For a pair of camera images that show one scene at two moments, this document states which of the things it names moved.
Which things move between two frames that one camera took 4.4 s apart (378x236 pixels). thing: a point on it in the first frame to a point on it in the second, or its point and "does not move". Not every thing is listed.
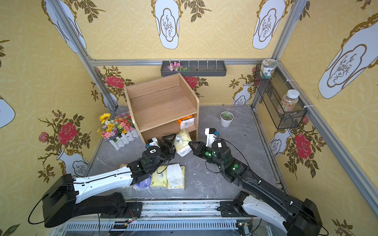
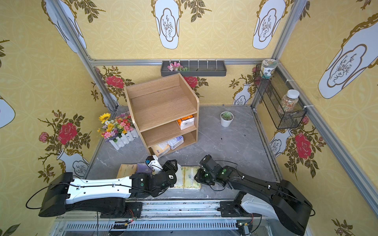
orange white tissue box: [186, 122] does not move
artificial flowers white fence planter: [119, 131] does not move
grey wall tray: [197, 68] does not move
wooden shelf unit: [155, 105] does not move
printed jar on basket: [267, 66] does not move
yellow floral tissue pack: [181, 141] to [188, 179]
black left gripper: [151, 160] to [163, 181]
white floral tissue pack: [175, 176] does not move
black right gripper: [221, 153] to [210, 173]
